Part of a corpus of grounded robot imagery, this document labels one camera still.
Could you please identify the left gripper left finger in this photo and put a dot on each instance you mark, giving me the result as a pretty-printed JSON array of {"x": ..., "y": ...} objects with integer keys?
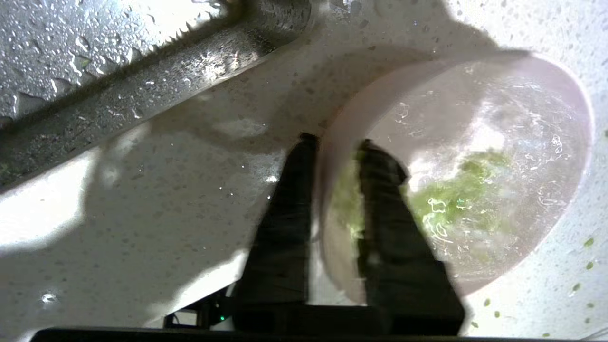
[{"x": 282, "y": 237}]

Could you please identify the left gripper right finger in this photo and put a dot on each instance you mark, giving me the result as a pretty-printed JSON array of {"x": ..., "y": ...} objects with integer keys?
[{"x": 394, "y": 247}]

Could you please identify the pale pink bowl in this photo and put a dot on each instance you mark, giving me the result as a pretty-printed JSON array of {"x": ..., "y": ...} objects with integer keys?
[{"x": 475, "y": 156}]

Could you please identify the green chopped vegetables in water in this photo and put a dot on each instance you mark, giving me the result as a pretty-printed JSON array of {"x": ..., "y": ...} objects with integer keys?
[{"x": 456, "y": 199}]

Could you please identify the stainless steel sink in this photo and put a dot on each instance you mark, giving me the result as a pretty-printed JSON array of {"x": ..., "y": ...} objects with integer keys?
[{"x": 118, "y": 71}]

